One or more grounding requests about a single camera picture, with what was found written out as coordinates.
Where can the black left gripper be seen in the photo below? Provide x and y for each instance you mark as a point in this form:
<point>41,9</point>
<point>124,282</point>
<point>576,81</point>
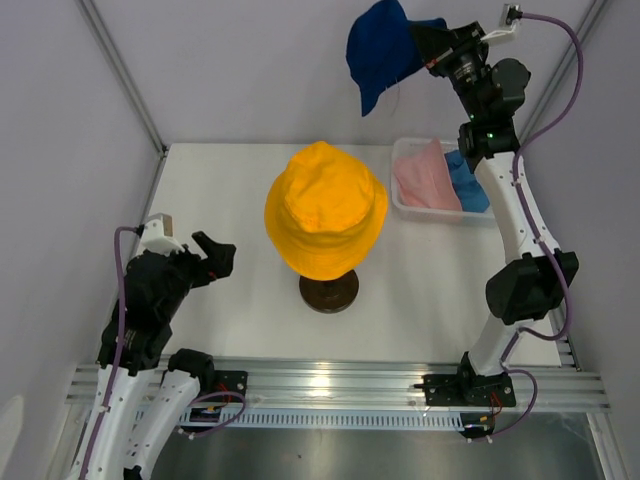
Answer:
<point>218,264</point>

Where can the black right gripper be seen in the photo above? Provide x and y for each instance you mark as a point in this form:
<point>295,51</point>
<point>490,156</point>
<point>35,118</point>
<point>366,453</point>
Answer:
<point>433,43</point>

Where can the dark blue bucket hat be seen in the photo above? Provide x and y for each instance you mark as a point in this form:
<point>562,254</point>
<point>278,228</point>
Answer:
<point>380,51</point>

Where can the yellow bucket hat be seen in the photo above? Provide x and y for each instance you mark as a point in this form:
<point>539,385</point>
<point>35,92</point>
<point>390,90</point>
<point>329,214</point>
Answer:
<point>325,212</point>

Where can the pink bucket hat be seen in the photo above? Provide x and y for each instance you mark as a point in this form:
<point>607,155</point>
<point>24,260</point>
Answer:
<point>423,179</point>

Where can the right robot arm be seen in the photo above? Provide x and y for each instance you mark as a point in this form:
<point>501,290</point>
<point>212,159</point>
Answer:
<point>537,273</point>

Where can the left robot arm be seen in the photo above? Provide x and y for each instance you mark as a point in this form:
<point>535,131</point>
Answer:
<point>151,288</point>

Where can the brown round hat stand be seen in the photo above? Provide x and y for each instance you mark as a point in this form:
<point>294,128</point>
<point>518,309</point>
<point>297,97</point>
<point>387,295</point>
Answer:
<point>329,297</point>

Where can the white plastic basket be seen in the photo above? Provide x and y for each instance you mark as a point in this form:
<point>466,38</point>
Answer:
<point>404,146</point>

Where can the light blue bucket hat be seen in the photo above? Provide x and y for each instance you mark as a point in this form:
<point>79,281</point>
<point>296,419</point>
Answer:
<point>468,190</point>

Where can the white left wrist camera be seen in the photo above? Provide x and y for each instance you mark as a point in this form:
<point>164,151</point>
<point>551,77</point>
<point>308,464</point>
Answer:
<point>157,236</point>

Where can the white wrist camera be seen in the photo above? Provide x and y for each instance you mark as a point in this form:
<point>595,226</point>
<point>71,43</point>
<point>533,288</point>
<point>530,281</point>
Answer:
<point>157,236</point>
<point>508,28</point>

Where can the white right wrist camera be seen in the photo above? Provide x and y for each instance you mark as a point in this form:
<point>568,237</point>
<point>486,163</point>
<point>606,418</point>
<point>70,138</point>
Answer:
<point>508,28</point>

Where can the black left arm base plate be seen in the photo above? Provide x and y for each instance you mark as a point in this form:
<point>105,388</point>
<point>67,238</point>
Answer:
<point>226,381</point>

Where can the aluminium frame post right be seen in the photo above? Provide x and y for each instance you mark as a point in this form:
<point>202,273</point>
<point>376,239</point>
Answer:
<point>565,65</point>

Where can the aluminium frame post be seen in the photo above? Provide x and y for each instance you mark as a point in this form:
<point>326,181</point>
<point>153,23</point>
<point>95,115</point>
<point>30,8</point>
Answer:
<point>565,65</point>
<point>114,59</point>

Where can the white slotted cable duct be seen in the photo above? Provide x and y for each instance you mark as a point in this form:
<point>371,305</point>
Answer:
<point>202,418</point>

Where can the aluminium frame post left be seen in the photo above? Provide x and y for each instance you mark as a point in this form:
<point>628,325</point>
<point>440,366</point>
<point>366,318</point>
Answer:
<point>114,59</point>

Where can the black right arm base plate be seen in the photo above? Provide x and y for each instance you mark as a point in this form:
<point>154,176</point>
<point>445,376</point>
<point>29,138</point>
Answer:
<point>455,390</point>

